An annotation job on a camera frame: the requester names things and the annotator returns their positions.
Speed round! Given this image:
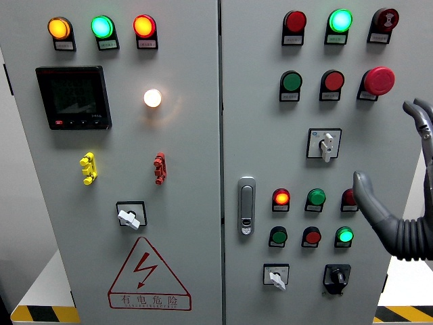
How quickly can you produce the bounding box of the large white-handle turn switch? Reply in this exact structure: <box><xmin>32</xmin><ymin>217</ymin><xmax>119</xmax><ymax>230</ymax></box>
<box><xmin>306</xmin><ymin>127</ymin><xmax>342</xmax><ymax>163</ymax></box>

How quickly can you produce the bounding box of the small green lit lamp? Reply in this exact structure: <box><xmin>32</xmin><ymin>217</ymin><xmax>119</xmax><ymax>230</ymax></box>
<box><xmin>334</xmin><ymin>225</ymin><xmax>355</xmax><ymax>249</ymax></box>

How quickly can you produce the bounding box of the black yellow striped tape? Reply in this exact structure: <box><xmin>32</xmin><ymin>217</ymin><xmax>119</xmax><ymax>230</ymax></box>
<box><xmin>373</xmin><ymin>305</ymin><xmax>433</xmax><ymax>324</ymax></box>
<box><xmin>9</xmin><ymin>305</ymin><xmax>81</xmax><ymax>324</ymax></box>

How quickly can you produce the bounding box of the small red push button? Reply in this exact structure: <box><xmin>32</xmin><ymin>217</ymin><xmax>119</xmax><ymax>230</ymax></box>
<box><xmin>301</xmin><ymin>225</ymin><xmax>323</xmax><ymax>248</ymax></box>

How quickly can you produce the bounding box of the small red lit lamp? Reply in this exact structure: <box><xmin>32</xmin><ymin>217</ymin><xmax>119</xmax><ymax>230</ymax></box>
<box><xmin>271</xmin><ymin>188</ymin><xmax>292</xmax><ymax>213</ymax></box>

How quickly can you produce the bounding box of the silver door lock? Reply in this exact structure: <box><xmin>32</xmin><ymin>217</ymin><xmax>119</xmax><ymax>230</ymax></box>
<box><xmin>237</xmin><ymin>176</ymin><xmax>257</xmax><ymax>237</ymax></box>

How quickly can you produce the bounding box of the large red stop button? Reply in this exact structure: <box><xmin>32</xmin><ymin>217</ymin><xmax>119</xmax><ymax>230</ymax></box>
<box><xmin>356</xmin><ymin>66</ymin><xmax>396</xmax><ymax>102</ymax></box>

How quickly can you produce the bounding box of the grey cabinet door with lock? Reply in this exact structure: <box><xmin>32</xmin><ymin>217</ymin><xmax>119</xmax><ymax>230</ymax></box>
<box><xmin>220</xmin><ymin>0</ymin><xmax>433</xmax><ymax>325</ymax></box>

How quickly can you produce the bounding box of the red buzzer with wave symbol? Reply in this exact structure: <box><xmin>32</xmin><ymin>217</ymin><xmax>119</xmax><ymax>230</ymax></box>
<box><xmin>366</xmin><ymin>7</ymin><xmax>400</xmax><ymax>45</ymax></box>

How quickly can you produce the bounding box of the green lit round lamp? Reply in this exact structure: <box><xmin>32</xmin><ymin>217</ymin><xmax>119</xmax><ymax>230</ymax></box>
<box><xmin>90</xmin><ymin>14</ymin><xmax>120</xmax><ymax>51</ymax></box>
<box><xmin>324</xmin><ymin>8</ymin><xmax>354</xmax><ymax>46</ymax></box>

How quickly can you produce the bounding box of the grey cabinet door with display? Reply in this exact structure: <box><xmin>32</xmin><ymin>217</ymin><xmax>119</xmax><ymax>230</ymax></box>
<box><xmin>0</xmin><ymin>0</ymin><xmax>223</xmax><ymax>325</ymax></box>

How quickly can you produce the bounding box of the dark red round lamp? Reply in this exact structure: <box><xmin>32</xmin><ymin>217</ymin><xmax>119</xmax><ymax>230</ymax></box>
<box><xmin>281</xmin><ymin>9</ymin><xmax>308</xmax><ymax>47</ymax></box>

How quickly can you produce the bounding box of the red warning triangle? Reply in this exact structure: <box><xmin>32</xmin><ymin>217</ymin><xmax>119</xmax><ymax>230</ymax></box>
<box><xmin>107</xmin><ymin>236</ymin><xmax>193</xmax><ymax>311</ymax></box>

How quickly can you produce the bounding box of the white lamp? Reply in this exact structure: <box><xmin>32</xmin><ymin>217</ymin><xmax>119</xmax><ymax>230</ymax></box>
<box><xmin>143</xmin><ymin>88</ymin><xmax>163</xmax><ymax>109</ymax></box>

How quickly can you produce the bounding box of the red lit round lamp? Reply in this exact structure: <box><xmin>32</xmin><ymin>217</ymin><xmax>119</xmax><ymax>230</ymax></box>
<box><xmin>132</xmin><ymin>14</ymin><xmax>159</xmax><ymax>51</ymax></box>

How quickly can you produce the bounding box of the black display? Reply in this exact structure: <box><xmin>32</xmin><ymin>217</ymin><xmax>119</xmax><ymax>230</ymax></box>
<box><xmin>35</xmin><ymin>65</ymin><xmax>113</xmax><ymax>131</ymax></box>

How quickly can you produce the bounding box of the yellow round lamp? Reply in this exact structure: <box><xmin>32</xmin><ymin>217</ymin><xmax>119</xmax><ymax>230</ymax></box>
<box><xmin>47</xmin><ymin>16</ymin><xmax>77</xmax><ymax>52</ymax></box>

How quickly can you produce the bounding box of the black-handle turn switch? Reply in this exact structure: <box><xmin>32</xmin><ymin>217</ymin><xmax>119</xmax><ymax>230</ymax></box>
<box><xmin>322</xmin><ymin>263</ymin><xmax>352</xmax><ymax>297</ymax></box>

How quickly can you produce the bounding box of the small white-handle turn switch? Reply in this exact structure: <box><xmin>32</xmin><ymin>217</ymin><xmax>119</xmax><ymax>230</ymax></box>
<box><xmin>263</xmin><ymin>263</ymin><xmax>290</xmax><ymax>292</ymax></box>

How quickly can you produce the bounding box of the small red handle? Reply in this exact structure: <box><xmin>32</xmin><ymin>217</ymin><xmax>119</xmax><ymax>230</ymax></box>
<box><xmin>153</xmin><ymin>152</ymin><xmax>167</xmax><ymax>186</ymax></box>

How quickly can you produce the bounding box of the white-handle turn switch, plain plate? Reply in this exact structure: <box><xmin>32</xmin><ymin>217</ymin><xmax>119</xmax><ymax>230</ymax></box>
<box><xmin>115</xmin><ymin>200</ymin><xmax>148</xmax><ymax>232</ymax></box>

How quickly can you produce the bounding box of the small yellow handle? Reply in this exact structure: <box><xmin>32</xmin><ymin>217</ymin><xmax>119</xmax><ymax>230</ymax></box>
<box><xmin>79</xmin><ymin>152</ymin><xmax>99</xmax><ymax>186</ymax></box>

